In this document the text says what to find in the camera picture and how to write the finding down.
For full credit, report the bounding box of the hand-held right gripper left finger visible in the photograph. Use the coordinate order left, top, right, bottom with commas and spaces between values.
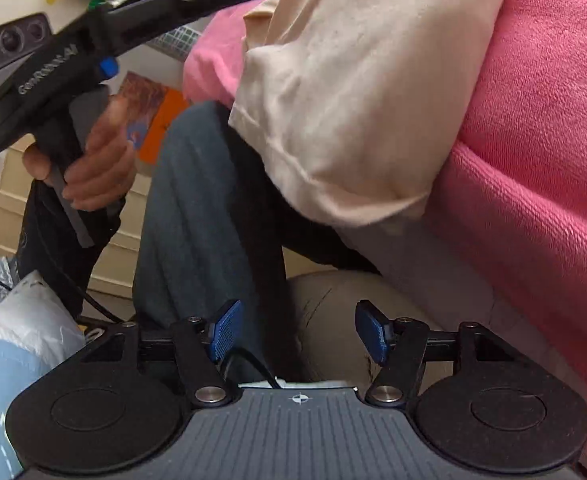
73, 300, 244, 407

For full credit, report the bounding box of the white mattress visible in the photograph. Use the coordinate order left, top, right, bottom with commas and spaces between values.
351, 225, 587, 480

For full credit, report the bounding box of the pink blanket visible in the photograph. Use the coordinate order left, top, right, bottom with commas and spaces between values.
182, 0, 587, 411

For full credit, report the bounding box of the person's left forearm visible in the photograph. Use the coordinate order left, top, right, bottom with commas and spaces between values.
16, 179, 126, 318

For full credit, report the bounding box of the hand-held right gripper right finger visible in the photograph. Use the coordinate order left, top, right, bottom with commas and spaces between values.
355, 300, 511, 407

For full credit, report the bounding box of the white plastic bag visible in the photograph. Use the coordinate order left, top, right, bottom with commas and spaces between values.
0, 257, 86, 356

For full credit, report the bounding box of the beige T-shirt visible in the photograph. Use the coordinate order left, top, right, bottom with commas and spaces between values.
228, 0, 513, 228

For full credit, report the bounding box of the person's leg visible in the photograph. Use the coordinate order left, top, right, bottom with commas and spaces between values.
132, 101, 389, 396

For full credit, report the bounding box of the white tower heater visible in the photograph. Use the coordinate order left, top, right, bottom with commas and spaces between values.
146, 22, 206, 63

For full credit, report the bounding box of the orange box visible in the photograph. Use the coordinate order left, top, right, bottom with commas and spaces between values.
137, 89, 190, 165

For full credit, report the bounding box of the person's left hand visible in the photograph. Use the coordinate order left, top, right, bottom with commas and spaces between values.
22, 94, 137, 212

